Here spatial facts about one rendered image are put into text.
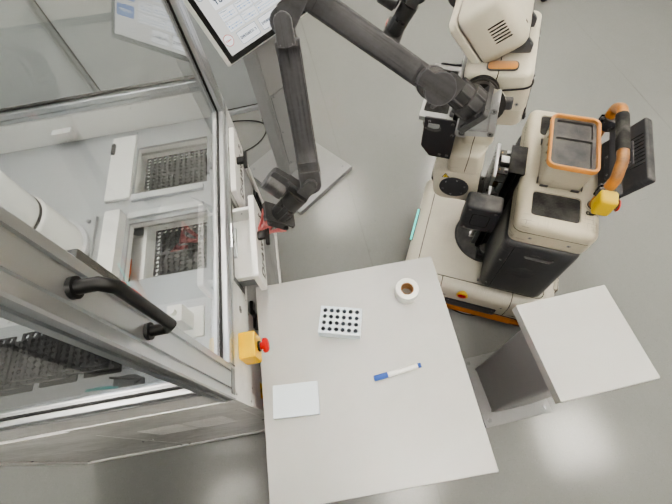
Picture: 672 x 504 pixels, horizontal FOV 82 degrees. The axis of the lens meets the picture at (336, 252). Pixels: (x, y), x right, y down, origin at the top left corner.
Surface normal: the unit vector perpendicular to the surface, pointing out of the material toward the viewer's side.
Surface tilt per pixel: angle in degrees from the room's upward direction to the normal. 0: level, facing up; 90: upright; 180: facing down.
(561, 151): 0
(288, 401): 0
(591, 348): 0
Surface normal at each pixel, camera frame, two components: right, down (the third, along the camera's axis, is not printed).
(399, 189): -0.08, -0.48
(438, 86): 0.05, 0.55
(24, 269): 0.98, -0.18
